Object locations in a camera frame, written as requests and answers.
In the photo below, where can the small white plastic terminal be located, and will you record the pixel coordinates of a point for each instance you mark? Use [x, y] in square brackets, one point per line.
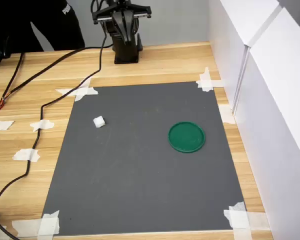
[99, 122]

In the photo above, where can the round green lid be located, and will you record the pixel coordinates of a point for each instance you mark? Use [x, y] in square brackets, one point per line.
[186, 137]

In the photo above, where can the white partition joint profile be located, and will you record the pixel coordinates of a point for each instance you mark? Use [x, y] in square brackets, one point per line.
[248, 45]

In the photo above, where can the person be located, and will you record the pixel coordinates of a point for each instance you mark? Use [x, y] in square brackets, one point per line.
[52, 25]

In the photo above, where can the white partition panel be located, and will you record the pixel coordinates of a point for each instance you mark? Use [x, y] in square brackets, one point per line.
[277, 125]
[225, 37]

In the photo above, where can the dark grey mat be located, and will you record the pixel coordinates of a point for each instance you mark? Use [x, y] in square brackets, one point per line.
[140, 175]

